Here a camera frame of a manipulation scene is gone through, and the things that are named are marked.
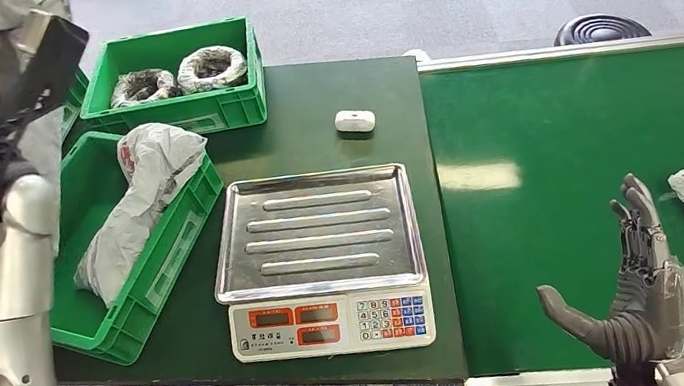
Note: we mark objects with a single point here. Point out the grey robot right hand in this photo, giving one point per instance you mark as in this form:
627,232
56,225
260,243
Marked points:
649,309

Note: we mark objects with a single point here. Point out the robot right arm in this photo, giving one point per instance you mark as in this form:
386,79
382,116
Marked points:
633,381

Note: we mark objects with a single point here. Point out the electronic weighing scale steel pan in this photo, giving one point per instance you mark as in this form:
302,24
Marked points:
321,234

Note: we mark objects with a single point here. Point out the crumpled grey mailer package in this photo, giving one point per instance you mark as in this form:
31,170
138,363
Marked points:
145,172

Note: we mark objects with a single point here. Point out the green conveyor belt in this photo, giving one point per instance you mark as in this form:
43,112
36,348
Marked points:
540,123

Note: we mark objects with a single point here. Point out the black ribbed round stool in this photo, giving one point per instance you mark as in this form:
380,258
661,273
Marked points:
600,29

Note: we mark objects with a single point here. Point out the small white plastic case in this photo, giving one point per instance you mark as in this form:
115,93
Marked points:
355,121

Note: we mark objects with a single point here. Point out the green plastic crate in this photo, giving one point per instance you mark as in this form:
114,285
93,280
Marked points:
74,102
148,292
197,115

